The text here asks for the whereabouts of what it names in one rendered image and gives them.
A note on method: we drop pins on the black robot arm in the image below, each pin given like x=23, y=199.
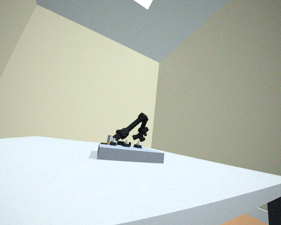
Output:
x=123, y=133

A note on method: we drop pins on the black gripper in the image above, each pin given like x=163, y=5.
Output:
x=135, y=136

